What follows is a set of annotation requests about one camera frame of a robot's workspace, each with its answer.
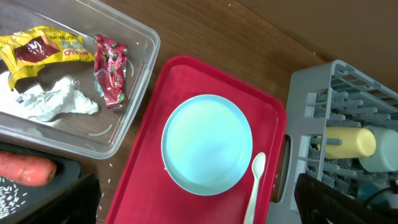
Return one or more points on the orange carrot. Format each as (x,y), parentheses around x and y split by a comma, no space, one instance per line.
(27,170)

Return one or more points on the clear plastic bin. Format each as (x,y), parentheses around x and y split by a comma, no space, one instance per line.
(98,135)

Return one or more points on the red plastic tray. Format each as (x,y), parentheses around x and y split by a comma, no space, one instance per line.
(147,194)

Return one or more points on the yellow sauce wrapper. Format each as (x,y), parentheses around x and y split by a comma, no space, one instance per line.
(27,52)

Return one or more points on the large white tissue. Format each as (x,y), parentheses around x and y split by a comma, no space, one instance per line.
(9,105)

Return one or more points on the small white tissue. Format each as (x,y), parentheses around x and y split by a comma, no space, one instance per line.
(62,98)

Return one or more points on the light blue plate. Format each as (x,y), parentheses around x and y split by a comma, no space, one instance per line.
(206,145)

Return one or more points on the yellow plastic cup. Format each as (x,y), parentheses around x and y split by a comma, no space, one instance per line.
(356,143)

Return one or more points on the light blue rice bowl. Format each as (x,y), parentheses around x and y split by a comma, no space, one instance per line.
(386,199)

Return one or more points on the black plastic tray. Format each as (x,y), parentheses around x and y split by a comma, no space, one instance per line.
(68,170)

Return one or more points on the white plastic spoon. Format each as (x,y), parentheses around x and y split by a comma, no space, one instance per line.
(258,167)

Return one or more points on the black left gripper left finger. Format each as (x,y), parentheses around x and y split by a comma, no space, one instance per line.
(76,203)

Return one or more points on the white rice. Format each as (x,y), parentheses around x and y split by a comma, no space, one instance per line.
(12,199)

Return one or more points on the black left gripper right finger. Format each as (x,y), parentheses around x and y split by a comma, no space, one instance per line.
(319,203)

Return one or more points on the red snack wrapper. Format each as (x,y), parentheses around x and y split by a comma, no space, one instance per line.
(110,71)

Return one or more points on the grey plastic dishwasher rack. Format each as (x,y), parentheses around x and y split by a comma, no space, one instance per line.
(334,94)

